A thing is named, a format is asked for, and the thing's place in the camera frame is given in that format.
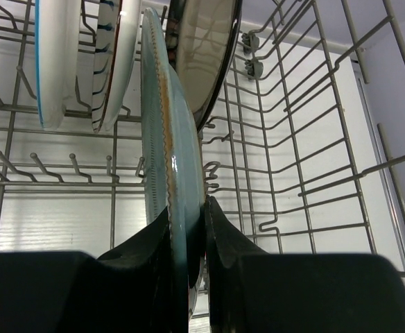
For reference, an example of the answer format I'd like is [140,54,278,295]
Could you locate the blue striped white plate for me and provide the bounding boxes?
[91,0,141,133]

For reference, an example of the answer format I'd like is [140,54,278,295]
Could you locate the grey wire dish rack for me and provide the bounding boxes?
[0,0,405,333]

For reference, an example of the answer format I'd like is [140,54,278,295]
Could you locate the dark rimmed cream plate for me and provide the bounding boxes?
[165,0,243,131]

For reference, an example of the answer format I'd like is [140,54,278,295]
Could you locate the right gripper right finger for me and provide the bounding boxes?
[205,196,405,332]

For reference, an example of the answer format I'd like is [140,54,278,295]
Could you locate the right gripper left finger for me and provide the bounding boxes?
[0,211,189,332]

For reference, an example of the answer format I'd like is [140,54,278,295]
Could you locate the teal grey plate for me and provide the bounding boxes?
[141,7,205,323]

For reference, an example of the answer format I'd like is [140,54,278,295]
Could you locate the watermelon pattern white plate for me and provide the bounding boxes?
[35,0,81,130]

